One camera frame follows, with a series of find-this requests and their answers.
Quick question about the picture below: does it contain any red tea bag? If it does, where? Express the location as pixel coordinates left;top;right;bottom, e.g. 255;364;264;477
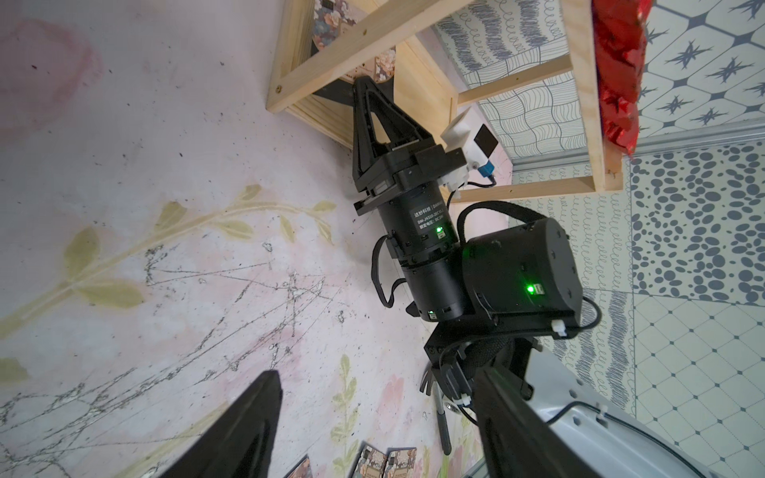
592;0;653;155

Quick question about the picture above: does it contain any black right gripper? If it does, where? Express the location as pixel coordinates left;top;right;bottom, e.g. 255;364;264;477
353;77;469;323

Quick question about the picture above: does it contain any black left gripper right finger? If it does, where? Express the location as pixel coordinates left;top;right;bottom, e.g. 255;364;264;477
472;368;597;478

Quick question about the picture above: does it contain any black tea bag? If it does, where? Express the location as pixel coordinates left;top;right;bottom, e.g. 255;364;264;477
351;443;388;478
285;455;313;478
382;448;418;478

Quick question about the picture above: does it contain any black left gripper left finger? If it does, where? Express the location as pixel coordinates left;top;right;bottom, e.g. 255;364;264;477
163;370;283;478

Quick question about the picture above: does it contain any light wooden two-tier shelf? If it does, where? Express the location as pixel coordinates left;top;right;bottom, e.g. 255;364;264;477
267;1;624;202

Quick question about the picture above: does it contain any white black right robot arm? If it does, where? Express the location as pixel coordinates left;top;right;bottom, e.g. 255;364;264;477
353;77;711;477

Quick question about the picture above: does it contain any black handled claw hammer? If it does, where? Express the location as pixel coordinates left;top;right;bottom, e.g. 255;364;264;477
420;366;452;456

